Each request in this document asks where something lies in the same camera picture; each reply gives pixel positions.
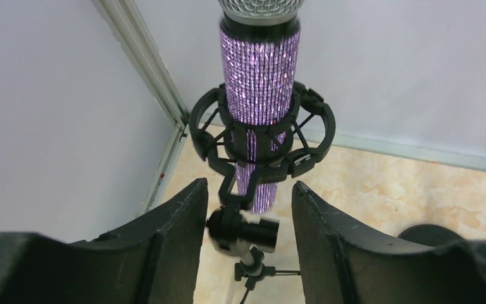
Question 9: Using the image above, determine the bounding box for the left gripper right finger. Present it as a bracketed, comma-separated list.
[292, 181, 486, 303]

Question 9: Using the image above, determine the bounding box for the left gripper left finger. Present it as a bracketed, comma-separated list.
[0, 178, 208, 303]

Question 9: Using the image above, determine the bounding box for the tripod stand with shock mount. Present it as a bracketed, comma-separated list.
[189, 82, 336, 292]

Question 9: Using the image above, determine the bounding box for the purple glitter microphone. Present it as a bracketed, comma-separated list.
[219, 1, 303, 215]

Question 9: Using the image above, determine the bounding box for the black round-base mic stand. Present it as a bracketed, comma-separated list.
[398, 224, 465, 247]

